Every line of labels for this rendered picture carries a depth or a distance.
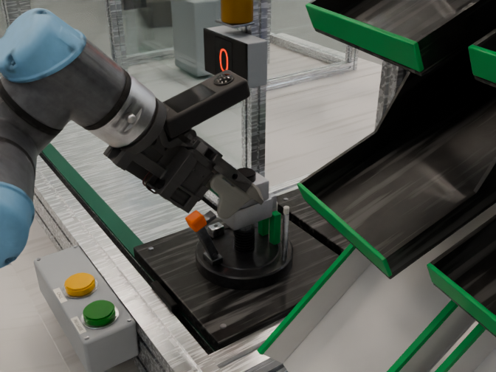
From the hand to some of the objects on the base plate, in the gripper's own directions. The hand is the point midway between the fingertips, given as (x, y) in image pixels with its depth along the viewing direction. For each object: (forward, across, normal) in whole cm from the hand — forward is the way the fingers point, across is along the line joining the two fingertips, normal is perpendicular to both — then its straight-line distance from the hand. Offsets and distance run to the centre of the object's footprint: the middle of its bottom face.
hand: (248, 186), depth 76 cm
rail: (+6, -28, -27) cm, 39 cm away
